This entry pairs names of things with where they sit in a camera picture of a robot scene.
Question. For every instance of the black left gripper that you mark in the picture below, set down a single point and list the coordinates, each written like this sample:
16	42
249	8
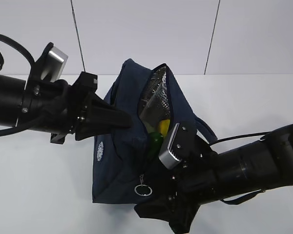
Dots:
70	109

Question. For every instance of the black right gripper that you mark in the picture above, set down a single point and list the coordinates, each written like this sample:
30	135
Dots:
197	182

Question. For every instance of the dark navy lunch bag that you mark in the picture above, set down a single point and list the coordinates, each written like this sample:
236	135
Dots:
120	158

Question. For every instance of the green cucumber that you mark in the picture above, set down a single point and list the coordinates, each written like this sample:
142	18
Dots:
155	143

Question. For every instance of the yellow lemon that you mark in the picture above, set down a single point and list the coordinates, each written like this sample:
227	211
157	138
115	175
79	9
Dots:
163	127

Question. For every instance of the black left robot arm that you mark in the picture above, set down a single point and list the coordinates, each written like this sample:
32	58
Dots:
11	94

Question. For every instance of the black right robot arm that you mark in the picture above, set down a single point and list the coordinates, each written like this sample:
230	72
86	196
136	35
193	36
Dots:
247	170

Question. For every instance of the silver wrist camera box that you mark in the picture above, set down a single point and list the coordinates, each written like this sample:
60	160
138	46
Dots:
178	145

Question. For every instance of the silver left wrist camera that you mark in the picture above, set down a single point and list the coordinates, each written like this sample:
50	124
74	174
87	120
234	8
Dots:
49	66

